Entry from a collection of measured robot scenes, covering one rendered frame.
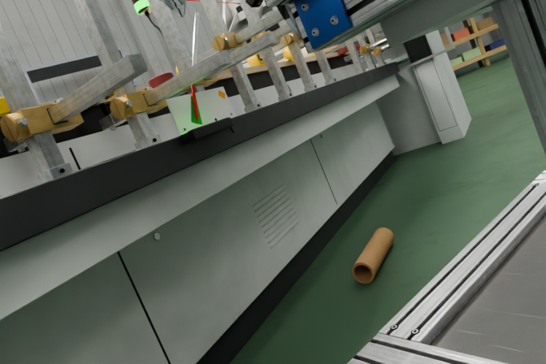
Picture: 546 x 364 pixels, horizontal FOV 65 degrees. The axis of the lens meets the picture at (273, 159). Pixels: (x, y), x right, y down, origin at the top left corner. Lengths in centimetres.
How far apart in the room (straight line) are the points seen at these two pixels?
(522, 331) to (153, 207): 75
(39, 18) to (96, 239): 547
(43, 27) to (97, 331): 535
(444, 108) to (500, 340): 268
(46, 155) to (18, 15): 541
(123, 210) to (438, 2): 72
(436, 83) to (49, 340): 287
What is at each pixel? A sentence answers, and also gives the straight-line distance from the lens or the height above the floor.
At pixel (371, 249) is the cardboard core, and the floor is 8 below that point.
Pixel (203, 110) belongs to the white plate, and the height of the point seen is 75.
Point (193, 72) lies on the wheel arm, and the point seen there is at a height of 81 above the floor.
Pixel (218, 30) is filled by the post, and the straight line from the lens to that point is 148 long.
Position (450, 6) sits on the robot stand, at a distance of 69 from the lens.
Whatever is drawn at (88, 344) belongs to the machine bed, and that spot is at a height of 34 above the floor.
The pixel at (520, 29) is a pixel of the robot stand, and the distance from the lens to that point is 78.
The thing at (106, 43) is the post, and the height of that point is 96.
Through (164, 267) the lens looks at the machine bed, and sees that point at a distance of 128.
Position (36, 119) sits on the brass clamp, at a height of 82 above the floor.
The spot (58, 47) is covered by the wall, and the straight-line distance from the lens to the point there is 616.
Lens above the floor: 64
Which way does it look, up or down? 5 degrees down
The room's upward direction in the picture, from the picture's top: 23 degrees counter-clockwise
